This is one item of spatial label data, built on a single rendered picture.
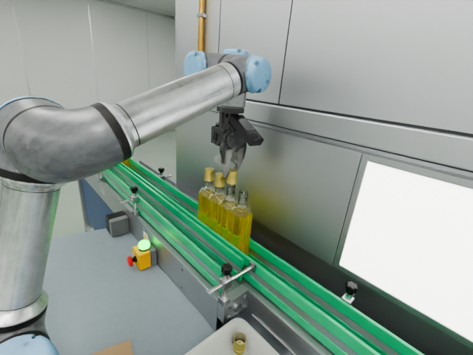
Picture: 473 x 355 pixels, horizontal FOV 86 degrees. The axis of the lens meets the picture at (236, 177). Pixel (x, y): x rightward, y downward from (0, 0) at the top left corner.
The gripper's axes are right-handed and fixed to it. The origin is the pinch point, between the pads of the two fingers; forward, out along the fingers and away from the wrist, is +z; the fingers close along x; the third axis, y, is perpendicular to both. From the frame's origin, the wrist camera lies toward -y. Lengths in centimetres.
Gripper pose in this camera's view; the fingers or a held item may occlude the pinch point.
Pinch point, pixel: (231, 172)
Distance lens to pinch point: 81.5
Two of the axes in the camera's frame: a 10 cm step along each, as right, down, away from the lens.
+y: -6.8, -3.1, 6.7
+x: -7.3, 1.9, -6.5
